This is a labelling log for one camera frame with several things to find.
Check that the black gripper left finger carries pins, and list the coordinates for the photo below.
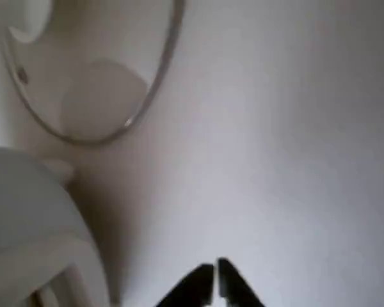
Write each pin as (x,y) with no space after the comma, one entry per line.
(196,284)

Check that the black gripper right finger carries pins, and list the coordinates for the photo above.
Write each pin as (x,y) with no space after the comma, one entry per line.
(233,281)

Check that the glass lid with white knob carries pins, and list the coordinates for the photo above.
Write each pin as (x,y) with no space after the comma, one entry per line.
(35,16)

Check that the white rice cooker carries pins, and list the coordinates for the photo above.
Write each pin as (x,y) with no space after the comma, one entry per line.
(25,208)

